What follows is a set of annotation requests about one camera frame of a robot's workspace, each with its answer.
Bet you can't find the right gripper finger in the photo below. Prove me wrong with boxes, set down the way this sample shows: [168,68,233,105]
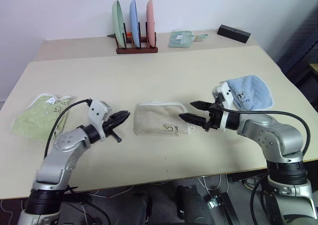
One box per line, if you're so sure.
[189,100,214,111]
[178,113,208,129]

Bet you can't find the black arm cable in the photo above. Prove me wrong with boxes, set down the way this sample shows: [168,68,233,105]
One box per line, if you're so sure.
[220,106,312,156]
[44,98,93,159]

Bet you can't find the white floor cables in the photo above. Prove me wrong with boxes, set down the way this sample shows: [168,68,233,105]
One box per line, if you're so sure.
[198,176,230,194]

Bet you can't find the grey sneaker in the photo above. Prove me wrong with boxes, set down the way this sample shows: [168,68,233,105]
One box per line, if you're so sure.
[244,178,262,191]

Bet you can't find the light green cloth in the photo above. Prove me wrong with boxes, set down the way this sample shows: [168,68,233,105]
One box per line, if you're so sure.
[168,29,194,49]

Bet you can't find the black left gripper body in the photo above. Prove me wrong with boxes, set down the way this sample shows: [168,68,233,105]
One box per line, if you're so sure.
[103,117,123,144]

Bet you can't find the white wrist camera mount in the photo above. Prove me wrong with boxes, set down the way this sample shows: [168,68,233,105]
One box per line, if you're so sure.
[87,99,113,139]
[211,81,235,109]

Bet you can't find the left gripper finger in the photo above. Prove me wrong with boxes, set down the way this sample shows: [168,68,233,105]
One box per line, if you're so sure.
[112,110,131,120]
[109,116,129,129]

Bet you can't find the dark wooden plate rack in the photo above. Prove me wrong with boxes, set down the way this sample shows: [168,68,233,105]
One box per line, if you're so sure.
[115,21,159,55]

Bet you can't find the blue cloth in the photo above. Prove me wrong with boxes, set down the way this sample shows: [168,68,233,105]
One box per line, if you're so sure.
[224,74,274,112]

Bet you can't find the long black box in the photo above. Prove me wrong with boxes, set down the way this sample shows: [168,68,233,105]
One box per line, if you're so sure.
[217,24,251,44]

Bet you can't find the black floor cables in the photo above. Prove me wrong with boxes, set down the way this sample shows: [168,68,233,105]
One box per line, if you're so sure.
[66,185,110,225]

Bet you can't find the green plate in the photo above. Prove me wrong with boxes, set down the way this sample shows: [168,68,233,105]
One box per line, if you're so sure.
[111,0,125,48]

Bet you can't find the dark fabric partition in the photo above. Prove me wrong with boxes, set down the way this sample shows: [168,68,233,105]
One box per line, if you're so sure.
[276,3,318,92]

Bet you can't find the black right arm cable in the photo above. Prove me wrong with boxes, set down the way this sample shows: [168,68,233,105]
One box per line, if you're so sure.
[220,106,312,156]

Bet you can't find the pink plate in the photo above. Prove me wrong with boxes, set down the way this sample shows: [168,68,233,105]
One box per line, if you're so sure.
[146,0,156,48]

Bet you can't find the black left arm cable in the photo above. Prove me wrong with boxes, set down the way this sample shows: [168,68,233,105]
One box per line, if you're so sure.
[44,98,93,159]

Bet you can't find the beige cloth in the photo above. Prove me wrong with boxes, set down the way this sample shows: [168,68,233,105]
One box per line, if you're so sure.
[133,101,192,137]

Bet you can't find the black metal frame foot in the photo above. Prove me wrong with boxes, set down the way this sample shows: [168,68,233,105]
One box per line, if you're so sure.
[207,192,239,225]

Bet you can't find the large dark rounded shape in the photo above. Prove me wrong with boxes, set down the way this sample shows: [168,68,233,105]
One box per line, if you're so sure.
[175,185,215,225]

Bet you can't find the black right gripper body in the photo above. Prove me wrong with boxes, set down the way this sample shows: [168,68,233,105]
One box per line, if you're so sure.
[203,101,223,132]

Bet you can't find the blue plate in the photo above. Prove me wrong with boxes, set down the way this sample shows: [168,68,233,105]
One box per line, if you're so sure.
[129,0,141,48]

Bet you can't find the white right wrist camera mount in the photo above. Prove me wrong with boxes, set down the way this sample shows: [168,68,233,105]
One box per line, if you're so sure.
[211,81,235,109]

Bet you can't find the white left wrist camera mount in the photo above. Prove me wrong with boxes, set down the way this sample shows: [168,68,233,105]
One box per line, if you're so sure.
[87,99,113,139]

